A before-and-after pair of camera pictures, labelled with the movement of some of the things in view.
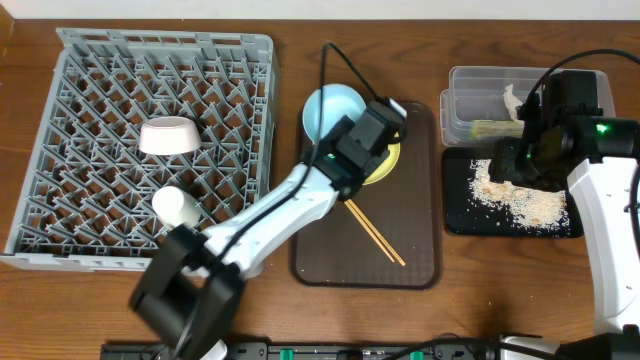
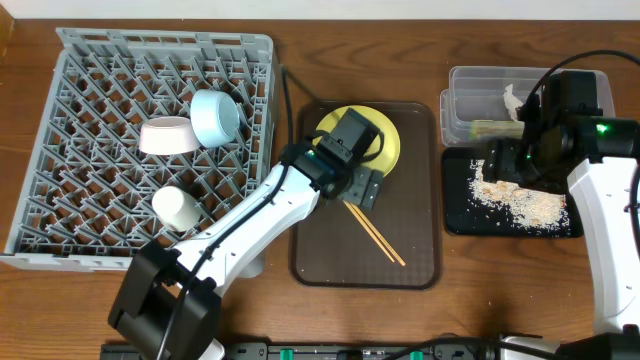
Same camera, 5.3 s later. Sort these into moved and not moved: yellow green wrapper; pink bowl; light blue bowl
Moved: light blue bowl
Not moved: pink bowl; yellow green wrapper
